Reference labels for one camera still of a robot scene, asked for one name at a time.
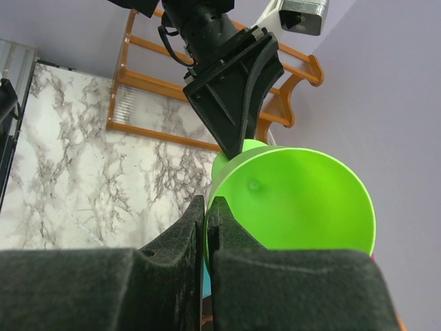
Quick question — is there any wooden rack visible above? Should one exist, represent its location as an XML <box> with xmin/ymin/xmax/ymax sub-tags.
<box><xmin>106</xmin><ymin>1</ymin><xmax>327</xmax><ymax>159</ymax></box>

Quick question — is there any green wine glass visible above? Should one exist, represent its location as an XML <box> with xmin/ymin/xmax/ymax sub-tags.
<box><xmin>208</xmin><ymin>139</ymin><xmax>376</xmax><ymax>255</ymax></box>

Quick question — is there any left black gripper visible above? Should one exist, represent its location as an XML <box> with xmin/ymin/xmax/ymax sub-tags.
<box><xmin>183</xmin><ymin>26</ymin><xmax>284</xmax><ymax>160</ymax></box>

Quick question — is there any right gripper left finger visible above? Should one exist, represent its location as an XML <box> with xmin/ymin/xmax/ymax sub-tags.
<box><xmin>1</xmin><ymin>196</ymin><xmax>205</xmax><ymax>330</ymax></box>

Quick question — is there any blue wine glass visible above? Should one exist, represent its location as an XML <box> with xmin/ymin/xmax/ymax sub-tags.
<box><xmin>202</xmin><ymin>259</ymin><xmax>212</xmax><ymax>299</ymax></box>

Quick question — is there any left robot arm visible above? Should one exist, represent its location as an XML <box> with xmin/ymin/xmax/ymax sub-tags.
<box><xmin>115</xmin><ymin>1</ymin><xmax>284</xmax><ymax>159</ymax></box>

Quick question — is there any black mounting frame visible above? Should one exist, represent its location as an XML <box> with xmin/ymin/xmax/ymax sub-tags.
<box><xmin>1</xmin><ymin>39</ymin><xmax>37</xmax><ymax>199</ymax></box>

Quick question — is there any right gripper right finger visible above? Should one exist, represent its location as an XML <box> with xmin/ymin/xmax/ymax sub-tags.
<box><xmin>206</xmin><ymin>197</ymin><xmax>403</xmax><ymax>330</ymax></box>

